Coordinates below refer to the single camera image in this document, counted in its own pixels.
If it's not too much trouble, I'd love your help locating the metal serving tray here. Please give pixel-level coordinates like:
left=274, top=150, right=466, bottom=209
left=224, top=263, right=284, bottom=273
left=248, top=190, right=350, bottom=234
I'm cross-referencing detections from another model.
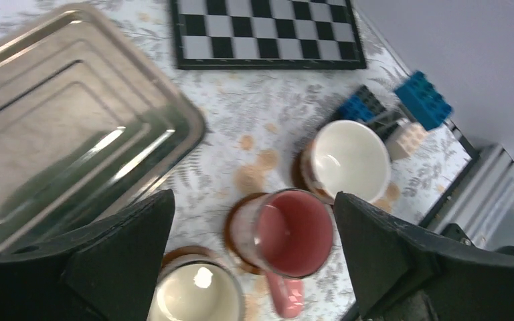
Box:
left=0, top=3, right=206, bottom=253

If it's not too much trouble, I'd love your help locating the black white chessboard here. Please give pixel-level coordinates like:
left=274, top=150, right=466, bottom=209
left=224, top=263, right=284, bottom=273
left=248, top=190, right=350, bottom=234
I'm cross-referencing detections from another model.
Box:
left=170, top=0, right=367, bottom=70

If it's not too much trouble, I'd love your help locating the dark walnut round coaster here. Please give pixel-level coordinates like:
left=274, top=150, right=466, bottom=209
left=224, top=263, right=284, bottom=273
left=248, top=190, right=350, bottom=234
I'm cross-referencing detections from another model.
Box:
left=290, top=147, right=315, bottom=192

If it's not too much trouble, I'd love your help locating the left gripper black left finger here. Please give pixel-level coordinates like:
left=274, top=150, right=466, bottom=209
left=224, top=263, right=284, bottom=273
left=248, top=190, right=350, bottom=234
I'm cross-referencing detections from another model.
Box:
left=0, top=189, right=175, bottom=320

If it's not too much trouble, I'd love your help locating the white ribbed mug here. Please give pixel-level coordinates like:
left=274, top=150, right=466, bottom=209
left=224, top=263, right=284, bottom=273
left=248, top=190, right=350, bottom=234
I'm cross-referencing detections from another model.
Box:
left=147, top=255, right=245, bottom=321

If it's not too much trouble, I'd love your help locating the white cup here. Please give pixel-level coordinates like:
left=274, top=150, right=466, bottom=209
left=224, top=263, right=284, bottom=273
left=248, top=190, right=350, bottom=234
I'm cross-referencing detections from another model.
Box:
left=299, top=120, right=392, bottom=205

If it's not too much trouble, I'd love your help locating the brown wooden coaster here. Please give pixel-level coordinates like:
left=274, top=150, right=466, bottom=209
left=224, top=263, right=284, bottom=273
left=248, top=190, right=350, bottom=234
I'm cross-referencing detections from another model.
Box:
left=161, top=245, right=220, bottom=269
left=223, top=192, right=266, bottom=275

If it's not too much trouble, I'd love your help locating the dark grey brick baseplate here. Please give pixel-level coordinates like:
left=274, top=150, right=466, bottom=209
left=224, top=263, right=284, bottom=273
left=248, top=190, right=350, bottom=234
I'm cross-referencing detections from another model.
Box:
left=328, top=85, right=406, bottom=142

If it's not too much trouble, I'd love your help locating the blue toy brick stack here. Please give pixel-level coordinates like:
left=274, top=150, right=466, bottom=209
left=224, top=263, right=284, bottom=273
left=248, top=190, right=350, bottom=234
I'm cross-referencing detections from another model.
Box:
left=337, top=70, right=454, bottom=132

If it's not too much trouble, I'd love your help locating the white toy brick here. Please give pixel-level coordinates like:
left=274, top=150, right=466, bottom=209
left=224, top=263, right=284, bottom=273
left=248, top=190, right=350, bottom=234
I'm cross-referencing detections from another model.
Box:
left=385, top=122, right=428, bottom=161

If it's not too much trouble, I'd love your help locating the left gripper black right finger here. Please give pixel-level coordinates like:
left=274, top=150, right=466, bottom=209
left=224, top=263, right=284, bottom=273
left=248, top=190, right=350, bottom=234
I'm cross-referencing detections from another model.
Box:
left=333, top=193, right=514, bottom=320

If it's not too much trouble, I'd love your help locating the pink mug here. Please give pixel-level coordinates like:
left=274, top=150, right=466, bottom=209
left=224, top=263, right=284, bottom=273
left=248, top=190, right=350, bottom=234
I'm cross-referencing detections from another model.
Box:
left=234, top=189, right=334, bottom=318

